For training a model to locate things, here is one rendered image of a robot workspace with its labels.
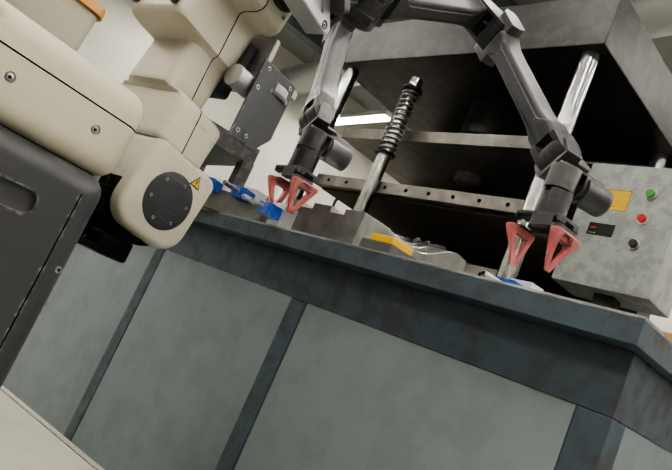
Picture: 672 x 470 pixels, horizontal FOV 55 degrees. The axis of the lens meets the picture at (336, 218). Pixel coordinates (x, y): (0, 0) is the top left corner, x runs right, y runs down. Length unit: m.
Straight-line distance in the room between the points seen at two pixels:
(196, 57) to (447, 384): 0.71
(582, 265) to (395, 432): 1.11
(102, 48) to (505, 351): 8.06
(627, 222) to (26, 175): 1.65
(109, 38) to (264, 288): 7.54
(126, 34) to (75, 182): 8.04
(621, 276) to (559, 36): 0.84
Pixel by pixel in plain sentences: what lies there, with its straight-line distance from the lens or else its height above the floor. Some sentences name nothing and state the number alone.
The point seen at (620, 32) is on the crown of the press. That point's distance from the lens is 2.33.
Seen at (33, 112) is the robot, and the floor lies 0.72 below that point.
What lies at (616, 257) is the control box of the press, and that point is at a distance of 2.02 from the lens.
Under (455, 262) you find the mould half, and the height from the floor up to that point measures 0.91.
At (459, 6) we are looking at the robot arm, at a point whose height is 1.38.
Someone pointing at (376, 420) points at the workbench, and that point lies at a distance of 1.11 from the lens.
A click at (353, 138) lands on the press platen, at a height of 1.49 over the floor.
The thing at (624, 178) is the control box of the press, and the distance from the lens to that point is 2.13.
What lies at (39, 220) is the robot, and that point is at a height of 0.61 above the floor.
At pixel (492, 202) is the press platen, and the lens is 2.21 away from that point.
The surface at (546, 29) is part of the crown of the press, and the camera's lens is 2.39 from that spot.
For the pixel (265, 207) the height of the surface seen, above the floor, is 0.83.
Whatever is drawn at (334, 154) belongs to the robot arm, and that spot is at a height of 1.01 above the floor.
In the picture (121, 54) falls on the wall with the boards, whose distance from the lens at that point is 8.82.
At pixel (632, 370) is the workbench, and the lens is 0.94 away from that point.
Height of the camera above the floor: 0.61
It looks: 11 degrees up
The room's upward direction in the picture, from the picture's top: 24 degrees clockwise
